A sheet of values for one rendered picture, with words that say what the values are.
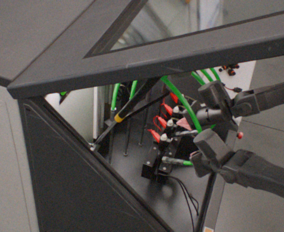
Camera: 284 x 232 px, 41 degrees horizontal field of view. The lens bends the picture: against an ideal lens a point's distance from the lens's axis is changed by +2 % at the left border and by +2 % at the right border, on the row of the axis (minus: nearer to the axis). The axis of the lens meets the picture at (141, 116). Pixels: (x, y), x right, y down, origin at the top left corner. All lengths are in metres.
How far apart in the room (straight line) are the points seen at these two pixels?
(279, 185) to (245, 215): 1.76
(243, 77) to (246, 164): 1.05
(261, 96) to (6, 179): 0.81
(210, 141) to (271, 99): 0.25
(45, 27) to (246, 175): 0.66
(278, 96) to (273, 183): 0.35
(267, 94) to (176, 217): 0.61
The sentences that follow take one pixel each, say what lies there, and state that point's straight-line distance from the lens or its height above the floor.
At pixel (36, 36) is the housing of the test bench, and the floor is 1.50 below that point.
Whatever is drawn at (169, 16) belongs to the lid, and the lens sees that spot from 0.90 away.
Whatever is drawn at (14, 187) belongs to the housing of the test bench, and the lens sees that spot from 1.29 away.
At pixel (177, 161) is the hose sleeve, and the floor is 1.14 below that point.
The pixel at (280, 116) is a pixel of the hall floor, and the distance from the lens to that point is 3.35.
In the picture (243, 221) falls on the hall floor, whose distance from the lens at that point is 2.57.
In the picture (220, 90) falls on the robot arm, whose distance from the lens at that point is 1.12.
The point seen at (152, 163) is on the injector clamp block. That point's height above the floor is 0.98.
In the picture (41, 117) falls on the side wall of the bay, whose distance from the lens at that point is 0.96.
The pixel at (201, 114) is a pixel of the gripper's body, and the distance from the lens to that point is 1.17.
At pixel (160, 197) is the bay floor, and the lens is 1.51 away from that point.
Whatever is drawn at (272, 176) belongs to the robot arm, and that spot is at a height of 1.46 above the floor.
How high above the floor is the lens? 2.08
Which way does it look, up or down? 44 degrees down
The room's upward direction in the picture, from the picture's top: 8 degrees clockwise
